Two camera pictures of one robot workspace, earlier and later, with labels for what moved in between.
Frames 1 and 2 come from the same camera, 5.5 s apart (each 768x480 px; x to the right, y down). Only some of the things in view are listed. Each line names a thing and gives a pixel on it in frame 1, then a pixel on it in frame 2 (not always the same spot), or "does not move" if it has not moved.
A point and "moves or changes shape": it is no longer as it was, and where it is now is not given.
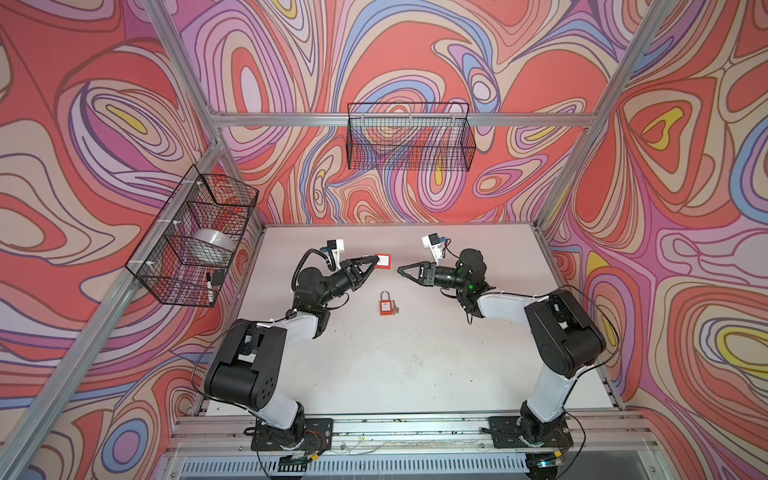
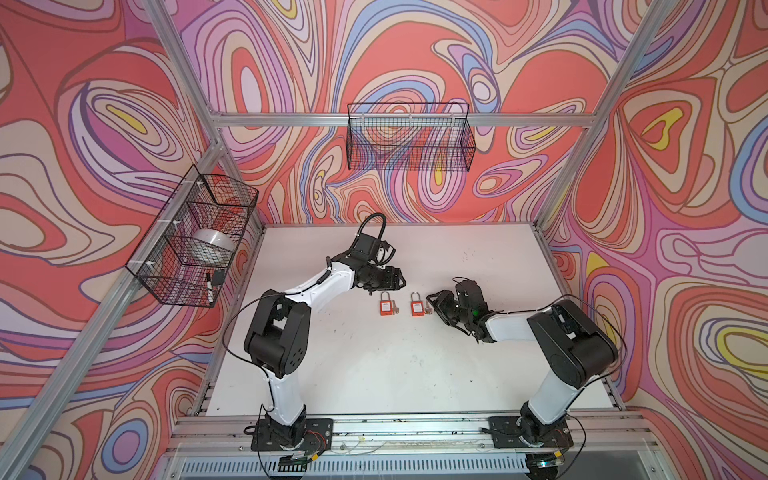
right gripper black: [424, 267] -> [443, 296]
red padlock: [385, 304] does not move
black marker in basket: [209, 287] does not move
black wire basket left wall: [187, 255] does not move
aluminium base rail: [408, 448] does not move
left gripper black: [350, 271] -> [391, 281]
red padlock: [384, 262] moves or changes shape
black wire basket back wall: [410, 136] does not move
